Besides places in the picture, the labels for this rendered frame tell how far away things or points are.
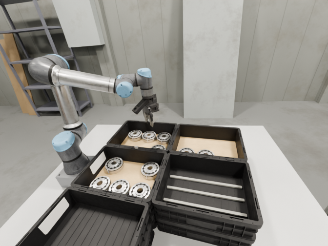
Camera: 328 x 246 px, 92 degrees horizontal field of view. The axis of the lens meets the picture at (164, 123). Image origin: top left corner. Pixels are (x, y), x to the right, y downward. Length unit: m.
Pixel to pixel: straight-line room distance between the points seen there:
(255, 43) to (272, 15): 0.43
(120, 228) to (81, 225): 0.17
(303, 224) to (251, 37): 2.99
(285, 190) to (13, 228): 1.44
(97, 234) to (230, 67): 2.77
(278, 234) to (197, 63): 2.48
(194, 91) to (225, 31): 1.02
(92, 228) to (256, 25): 3.46
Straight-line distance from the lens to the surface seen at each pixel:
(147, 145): 1.11
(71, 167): 1.11
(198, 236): 0.84
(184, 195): 0.83
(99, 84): 0.82
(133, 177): 0.92
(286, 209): 1.07
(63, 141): 1.04
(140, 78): 0.92
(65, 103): 1.07
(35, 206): 1.26
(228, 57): 2.98
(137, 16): 3.48
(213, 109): 3.01
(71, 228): 0.89
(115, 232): 0.80
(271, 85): 3.89
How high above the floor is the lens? 1.51
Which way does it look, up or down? 31 degrees down
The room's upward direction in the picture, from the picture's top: 5 degrees counter-clockwise
